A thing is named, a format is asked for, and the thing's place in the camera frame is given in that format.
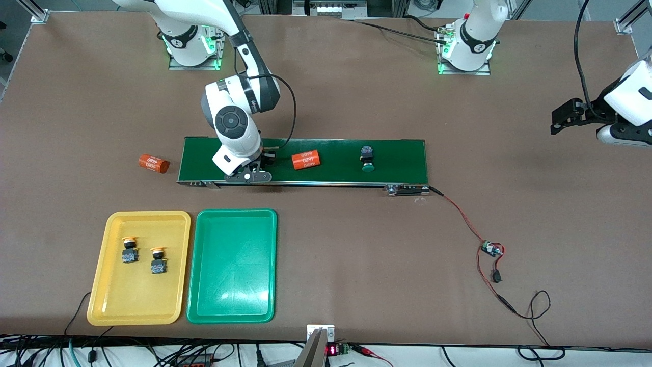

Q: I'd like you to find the orange cylindrical battery cell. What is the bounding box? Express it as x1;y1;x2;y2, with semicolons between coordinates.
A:
138;153;171;174
291;150;322;170

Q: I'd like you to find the yellow push button switch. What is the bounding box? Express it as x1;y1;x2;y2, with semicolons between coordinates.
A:
150;247;169;275
121;236;140;264

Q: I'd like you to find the green conveyor belt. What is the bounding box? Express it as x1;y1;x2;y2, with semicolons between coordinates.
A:
176;136;431;197

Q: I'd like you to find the green plastic tray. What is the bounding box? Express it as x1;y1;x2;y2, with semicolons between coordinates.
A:
186;208;278;324

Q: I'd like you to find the grey control box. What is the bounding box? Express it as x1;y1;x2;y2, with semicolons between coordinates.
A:
293;0;367;17

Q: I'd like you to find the yellow plastic tray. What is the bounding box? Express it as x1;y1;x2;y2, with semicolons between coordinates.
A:
87;211;192;326

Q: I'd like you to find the red clip lead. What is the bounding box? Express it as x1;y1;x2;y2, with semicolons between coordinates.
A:
351;344;394;367

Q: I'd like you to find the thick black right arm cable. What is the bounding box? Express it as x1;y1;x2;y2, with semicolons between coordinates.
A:
233;48;297;151

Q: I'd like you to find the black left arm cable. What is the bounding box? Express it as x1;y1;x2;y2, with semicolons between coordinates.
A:
574;0;596;120

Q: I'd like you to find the aluminium frame profile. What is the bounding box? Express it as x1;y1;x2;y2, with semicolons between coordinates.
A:
18;0;49;23
614;0;652;34

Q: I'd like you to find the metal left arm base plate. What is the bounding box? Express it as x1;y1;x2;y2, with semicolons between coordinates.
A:
437;28;491;76

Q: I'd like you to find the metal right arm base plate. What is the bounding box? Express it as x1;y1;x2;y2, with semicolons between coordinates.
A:
168;15;227;71

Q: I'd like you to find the red and black conveyor cable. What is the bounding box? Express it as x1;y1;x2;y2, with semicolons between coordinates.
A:
429;187;518;314

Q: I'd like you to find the thin black looped cable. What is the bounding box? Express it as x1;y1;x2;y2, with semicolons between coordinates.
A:
514;290;566;360

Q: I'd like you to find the black base power cable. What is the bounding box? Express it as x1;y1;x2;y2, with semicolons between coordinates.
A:
351;15;449;44

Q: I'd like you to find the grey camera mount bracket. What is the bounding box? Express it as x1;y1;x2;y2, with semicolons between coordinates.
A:
294;324;336;367

